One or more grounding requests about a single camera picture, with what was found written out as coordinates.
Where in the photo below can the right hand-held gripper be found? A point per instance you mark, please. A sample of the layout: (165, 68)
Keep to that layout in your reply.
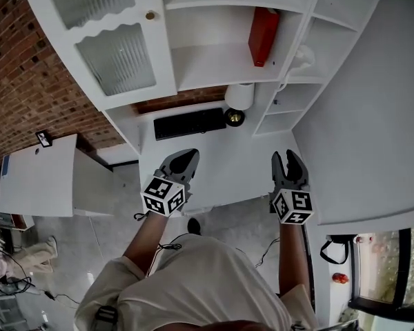
(294, 203)

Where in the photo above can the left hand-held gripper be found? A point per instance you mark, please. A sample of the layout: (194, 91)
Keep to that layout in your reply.
(164, 195)

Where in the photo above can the white shelf unit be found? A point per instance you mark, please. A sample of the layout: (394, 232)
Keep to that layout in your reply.
(224, 64)

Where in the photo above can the red book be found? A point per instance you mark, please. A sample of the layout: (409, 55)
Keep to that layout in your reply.
(262, 36)

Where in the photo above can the person's right forearm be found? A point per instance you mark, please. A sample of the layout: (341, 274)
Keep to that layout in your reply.
(293, 257)

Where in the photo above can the person's left forearm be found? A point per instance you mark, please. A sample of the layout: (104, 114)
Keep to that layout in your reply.
(146, 243)

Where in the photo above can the black keyboard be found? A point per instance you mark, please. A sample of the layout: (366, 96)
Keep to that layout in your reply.
(189, 123)

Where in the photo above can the person's black shoe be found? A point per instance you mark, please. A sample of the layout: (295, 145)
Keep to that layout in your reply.
(194, 226)

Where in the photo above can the white lamp with black base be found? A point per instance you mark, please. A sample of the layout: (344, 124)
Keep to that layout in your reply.
(239, 96)

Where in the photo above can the white ribbed glass cabinet door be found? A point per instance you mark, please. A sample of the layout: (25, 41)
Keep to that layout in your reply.
(152, 53)

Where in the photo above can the white ceramic jug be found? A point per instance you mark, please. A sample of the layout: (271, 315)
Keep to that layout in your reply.
(304, 56)

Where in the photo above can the red round fruit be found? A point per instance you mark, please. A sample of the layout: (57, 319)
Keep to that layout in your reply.
(340, 278)

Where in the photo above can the person's cream shirt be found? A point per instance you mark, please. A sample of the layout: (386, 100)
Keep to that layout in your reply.
(200, 288)

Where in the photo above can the black and white card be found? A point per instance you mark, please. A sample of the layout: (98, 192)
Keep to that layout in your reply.
(43, 138)

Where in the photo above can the white side cabinet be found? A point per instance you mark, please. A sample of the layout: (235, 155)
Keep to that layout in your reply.
(41, 178)

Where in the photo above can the gold round door knob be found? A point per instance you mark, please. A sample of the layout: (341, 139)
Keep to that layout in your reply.
(150, 15)

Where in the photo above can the blue label sticker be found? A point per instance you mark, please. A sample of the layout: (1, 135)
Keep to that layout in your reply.
(5, 165)

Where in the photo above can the black window frame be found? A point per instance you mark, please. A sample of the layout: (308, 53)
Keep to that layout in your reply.
(402, 271)

